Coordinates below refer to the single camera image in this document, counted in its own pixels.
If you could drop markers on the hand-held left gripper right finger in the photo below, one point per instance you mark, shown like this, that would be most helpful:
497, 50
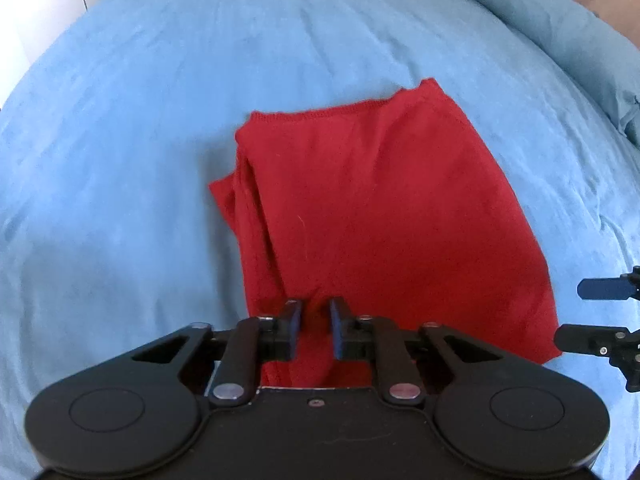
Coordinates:
336, 330

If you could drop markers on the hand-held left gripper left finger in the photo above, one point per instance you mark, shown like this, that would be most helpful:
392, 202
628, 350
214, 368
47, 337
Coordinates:
296, 330

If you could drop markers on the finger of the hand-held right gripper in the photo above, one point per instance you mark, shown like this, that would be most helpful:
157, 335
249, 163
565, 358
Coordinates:
605, 290
585, 338

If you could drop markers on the red knit sweater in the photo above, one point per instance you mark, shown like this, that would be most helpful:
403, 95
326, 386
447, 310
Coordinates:
375, 200

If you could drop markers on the bed with blue sheet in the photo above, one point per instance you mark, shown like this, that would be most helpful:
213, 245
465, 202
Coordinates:
125, 185

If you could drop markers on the rolled blue duvet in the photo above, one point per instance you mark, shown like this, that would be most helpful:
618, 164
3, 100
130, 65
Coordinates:
550, 35

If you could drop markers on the white and grey wardrobe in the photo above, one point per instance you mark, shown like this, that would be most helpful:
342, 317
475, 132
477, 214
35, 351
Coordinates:
50, 5

